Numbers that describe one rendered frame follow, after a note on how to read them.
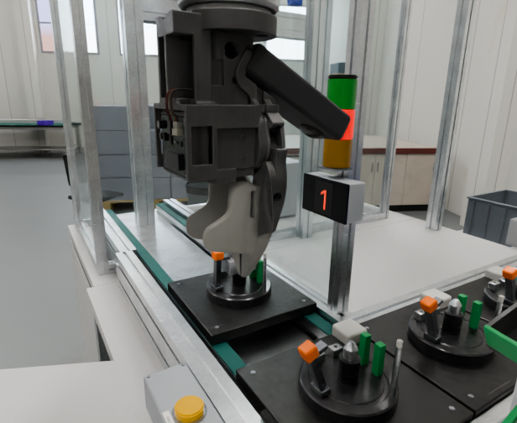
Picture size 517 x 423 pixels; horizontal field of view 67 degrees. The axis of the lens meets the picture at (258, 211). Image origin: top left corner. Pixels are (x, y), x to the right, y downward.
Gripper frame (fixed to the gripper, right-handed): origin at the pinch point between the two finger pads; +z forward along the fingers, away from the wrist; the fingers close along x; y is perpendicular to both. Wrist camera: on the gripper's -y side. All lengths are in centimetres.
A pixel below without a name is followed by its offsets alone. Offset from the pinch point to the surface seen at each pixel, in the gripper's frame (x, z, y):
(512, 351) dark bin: 17.3, 3.2, -12.2
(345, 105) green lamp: -21.7, -13.5, -30.7
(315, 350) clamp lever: -4.0, 16.4, -12.2
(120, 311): -63, 37, 1
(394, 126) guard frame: -86, -4, -121
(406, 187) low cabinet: -287, 90, -396
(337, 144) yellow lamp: -22.2, -6.9, -30.1
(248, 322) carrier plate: -27.4, 26.3, -15.9
